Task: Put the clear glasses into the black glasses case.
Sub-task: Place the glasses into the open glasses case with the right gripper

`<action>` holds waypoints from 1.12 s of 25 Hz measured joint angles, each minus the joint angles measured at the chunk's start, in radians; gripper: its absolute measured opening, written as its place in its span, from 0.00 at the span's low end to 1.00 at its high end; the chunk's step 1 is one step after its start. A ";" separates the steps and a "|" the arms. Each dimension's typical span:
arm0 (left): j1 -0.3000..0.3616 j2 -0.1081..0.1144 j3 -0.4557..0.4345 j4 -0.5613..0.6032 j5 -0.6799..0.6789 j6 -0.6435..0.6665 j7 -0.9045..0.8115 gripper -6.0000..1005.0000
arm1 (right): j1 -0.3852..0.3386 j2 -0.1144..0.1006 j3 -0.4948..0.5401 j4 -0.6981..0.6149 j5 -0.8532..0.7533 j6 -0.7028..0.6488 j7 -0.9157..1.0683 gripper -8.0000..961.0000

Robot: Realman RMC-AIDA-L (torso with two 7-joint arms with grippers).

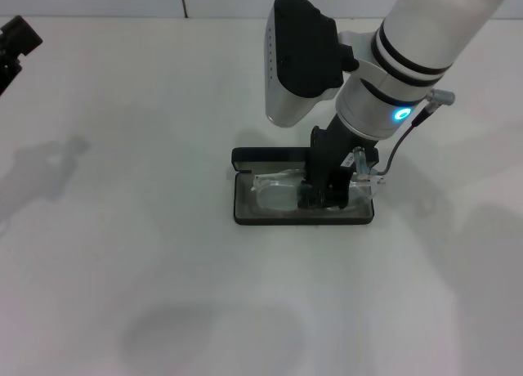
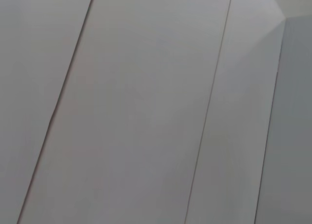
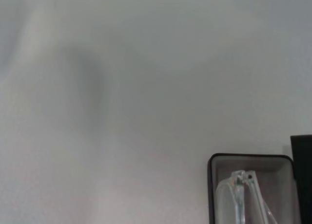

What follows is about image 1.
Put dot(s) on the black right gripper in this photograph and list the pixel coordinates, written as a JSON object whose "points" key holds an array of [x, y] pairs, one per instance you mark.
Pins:
{"points": [[331, 155]]}

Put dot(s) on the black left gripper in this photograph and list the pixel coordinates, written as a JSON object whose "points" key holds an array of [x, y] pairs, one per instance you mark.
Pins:
{"points": [[8, 71]]}

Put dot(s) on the clear white glasses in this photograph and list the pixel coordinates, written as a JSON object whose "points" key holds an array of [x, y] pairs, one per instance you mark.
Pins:
{"points": [[271, 194]]}

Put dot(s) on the black glasses case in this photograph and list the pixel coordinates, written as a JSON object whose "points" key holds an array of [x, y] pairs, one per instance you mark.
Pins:
{"points": [[265, 155]]}

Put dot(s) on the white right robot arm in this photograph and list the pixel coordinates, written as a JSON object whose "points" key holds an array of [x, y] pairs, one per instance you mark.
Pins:
{"points": [[429, 32]]}

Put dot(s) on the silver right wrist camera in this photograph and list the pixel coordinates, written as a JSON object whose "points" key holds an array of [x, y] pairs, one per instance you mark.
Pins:
{"points": [[302, 53]]}

